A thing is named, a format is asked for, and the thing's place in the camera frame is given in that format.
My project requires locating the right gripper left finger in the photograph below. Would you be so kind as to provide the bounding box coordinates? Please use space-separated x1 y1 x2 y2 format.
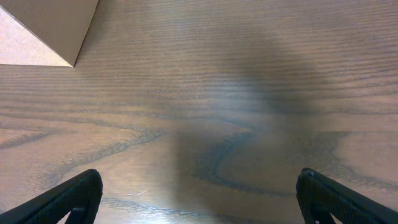
1 169 103 224

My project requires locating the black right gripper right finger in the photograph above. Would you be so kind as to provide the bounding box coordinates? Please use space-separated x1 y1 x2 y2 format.
296 168 397 224

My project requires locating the brown cardboard box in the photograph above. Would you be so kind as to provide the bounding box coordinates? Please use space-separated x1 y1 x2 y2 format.
1 0 98 67

